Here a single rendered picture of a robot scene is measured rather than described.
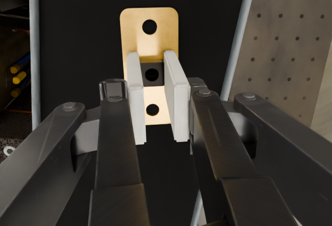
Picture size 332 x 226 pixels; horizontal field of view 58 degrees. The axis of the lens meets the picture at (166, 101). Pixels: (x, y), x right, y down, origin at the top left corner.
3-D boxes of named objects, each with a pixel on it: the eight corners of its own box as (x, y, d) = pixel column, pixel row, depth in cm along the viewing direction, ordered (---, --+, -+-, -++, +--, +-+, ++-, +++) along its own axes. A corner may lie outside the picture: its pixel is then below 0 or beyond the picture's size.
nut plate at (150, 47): (119, 8, 19) (118, 10, 18) (177, 7, 20) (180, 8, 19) (127, 124, 23) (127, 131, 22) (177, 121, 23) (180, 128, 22)
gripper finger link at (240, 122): (195, 115, 12) (266, 112, 13) (180, 77, 17) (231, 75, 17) (194, 147, 13) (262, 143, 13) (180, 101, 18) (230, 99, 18)
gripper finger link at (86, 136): (131, 152, 13) (59, 157, 12) (130, 104, 17) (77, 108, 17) (129, 120, 12) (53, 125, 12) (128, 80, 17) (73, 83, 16)
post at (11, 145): (62, 44, 65) (-31, 136, 28) (85, 47, 66) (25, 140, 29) (61, 66, 67) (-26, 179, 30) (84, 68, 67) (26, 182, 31)
